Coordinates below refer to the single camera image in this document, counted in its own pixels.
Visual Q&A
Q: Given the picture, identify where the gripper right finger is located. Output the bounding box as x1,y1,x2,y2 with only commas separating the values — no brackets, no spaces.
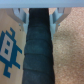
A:
48,7,73,34

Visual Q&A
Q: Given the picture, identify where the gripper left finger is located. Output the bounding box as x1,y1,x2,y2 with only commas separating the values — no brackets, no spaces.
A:
8,7,30,32

